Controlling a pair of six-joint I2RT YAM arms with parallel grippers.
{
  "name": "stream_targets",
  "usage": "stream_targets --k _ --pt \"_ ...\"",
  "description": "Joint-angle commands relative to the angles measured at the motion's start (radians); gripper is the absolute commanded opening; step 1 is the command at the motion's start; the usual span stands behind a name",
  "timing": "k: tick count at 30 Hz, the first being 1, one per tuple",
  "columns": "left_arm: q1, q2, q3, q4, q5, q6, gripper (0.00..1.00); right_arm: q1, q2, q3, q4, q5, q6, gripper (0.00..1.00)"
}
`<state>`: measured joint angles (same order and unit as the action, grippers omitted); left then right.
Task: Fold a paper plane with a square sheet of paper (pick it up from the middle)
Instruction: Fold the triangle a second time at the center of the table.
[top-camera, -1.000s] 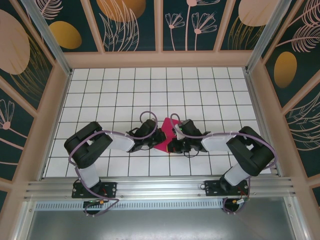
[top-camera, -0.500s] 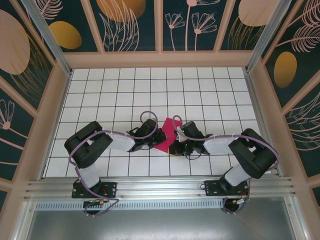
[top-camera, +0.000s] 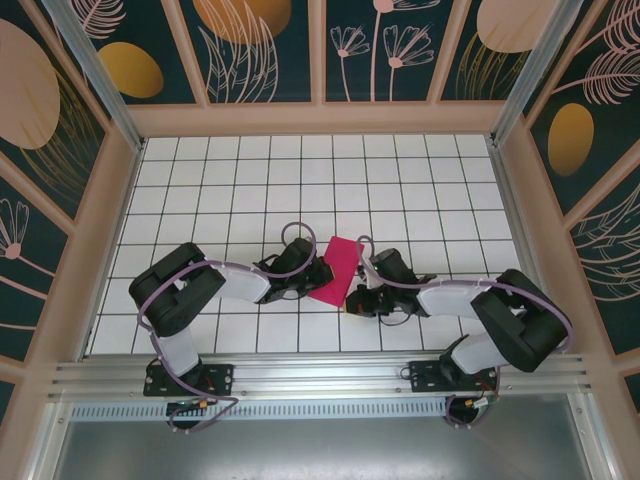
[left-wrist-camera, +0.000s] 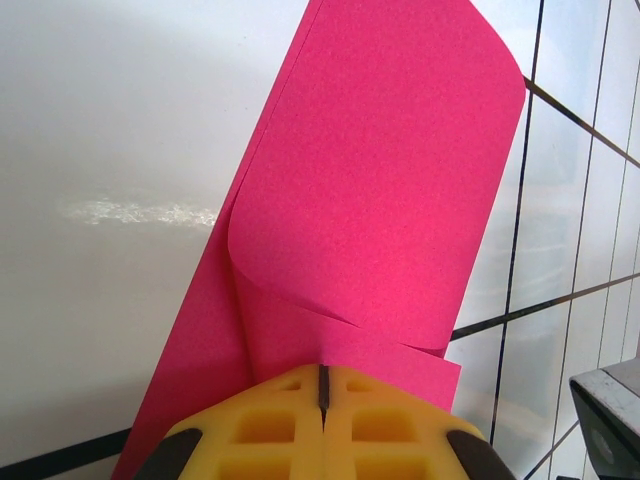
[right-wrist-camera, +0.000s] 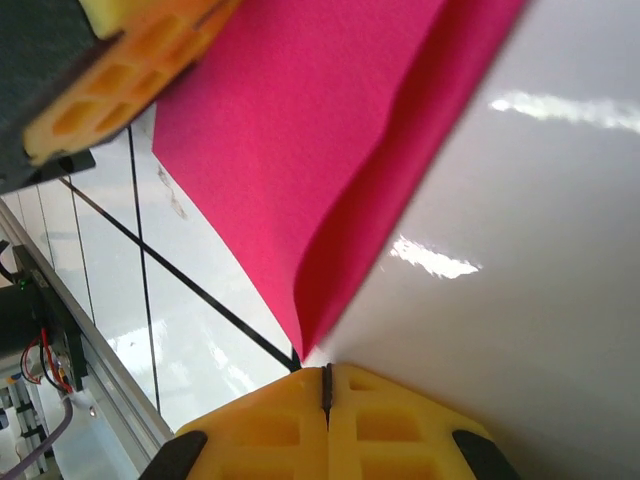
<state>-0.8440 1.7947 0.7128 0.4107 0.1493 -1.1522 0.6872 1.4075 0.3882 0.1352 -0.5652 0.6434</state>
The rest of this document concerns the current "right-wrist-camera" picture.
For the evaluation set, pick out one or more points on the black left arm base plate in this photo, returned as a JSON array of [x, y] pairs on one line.
[[70, 350]]

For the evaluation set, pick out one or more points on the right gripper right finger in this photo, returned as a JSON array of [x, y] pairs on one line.
[[395, 450]]

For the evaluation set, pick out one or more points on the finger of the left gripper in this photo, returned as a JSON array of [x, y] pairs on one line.
[[95, 85], [130, 100]]

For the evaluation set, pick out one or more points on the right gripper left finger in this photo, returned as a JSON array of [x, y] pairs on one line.
[[270, 450]]

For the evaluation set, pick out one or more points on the aluminium mounting rail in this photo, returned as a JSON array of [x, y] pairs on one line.
[[115, 400]]

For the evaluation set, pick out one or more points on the magenta square cloth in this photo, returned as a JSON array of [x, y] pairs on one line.
[[300, 150]]

